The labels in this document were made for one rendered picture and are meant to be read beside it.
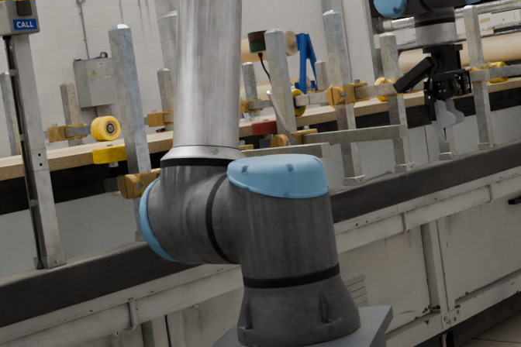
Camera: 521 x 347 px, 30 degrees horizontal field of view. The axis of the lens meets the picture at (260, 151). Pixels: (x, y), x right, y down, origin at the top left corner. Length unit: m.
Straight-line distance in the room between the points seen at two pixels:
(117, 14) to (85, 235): 9.00
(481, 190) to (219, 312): 1.07
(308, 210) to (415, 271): 1.90
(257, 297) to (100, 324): 0.63
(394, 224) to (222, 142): 1.30
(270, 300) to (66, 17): 9.43
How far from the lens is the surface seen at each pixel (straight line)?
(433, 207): 2.99
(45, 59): 10.55
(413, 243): 3.31
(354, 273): 3.03
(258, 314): 1.46
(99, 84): 10.61
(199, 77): 1.60
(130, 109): 2.06
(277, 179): 1.42
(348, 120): 2.62
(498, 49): 4.69
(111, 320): 2.05
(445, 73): 2.17
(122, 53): 2.07
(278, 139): 2.41
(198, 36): 1.61
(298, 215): 1.43
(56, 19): 10.70
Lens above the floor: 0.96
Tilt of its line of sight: 3 degrees down
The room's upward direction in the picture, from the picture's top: 8 degrees counter-clockwise
